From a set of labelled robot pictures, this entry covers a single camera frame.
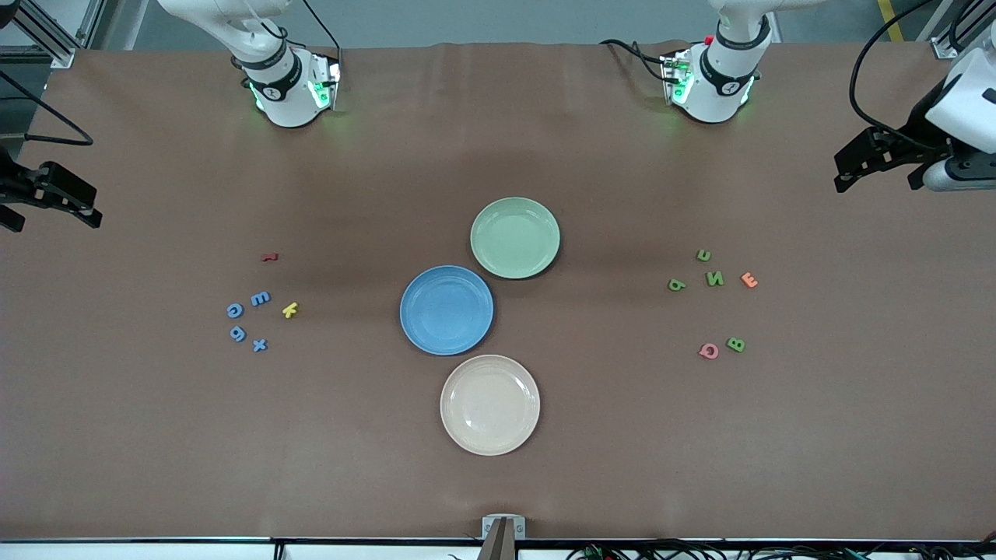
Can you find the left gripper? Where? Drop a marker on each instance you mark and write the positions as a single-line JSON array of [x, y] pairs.
[[915, 132]]

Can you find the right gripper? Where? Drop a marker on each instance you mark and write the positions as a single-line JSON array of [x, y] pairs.
[[15, 188]]

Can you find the blue foam letter G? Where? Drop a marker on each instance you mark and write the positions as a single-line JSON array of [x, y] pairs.
[[230, 311], [233, 334]]

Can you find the green foam letter N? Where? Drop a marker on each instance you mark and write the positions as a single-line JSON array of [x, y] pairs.
[[714, 278]]

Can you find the blue foam letter E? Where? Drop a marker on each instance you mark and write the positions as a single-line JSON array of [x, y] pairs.
[[261, 299]]

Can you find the green foam letter B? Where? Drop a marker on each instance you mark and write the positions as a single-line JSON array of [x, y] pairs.
[[735, 344], [677, 285]]

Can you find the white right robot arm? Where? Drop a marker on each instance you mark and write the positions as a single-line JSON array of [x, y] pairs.
[[280, 85]]

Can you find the orange foam letter E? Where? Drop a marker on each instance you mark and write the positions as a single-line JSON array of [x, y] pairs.
[[748, 281]]

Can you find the yellow foam letter K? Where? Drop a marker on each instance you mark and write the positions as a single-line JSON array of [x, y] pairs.
[[289, 311]]

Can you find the pink foam letter Q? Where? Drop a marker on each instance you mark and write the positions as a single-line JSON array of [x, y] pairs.
[[701, 351]]

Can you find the green plate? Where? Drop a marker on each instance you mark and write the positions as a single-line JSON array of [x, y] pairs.
[[515, 237]]

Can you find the blue plate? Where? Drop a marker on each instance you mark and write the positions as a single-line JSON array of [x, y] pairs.
[[446, 311]]

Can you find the cream plate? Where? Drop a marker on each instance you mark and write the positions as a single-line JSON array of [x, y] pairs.
[[490, 404]]

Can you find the aluminium frame profile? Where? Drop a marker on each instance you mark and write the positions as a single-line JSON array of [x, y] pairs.
[[945, 48], [54, 43]]

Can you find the silver base connector bracket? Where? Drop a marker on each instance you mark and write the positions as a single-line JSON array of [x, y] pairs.
[[331, 82], [673, 78]]

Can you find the white table frame rail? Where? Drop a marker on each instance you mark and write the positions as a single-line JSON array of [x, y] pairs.
[[156, 552]]

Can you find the grey metal table bracket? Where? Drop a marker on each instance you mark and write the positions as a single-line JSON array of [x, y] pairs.
[[490, 527]]

